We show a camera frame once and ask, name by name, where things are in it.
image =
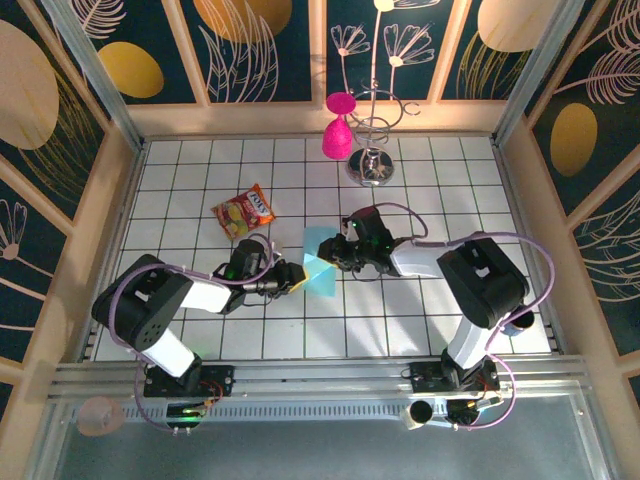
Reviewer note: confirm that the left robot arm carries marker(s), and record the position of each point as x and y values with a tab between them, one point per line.
145	300

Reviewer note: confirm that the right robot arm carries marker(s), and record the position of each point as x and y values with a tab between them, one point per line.
480	280

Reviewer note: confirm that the orange candy snack bag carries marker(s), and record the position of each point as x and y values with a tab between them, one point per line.
242	212

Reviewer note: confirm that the pink wine glass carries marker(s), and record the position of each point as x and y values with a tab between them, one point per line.
335	142

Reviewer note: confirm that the small electronics board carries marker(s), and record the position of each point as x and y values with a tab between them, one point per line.
467	410
185	414

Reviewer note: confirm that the white cylindrical cup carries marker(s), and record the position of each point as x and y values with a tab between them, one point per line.
419	413

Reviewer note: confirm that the dark mug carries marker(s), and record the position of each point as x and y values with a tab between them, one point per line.
521	326

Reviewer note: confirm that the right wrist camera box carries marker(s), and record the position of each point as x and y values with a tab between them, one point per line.
370	222

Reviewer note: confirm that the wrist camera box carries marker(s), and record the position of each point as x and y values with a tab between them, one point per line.
250	255
370	222

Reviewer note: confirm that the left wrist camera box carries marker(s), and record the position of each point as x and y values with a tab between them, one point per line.
250	255

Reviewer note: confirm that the aluminium mounting rail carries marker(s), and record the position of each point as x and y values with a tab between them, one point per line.
320	377

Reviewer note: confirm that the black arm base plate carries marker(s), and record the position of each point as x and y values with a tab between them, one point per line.
220	380
425	377

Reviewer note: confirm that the aluminium frame post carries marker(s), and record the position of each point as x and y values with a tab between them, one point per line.
530	85
101	80

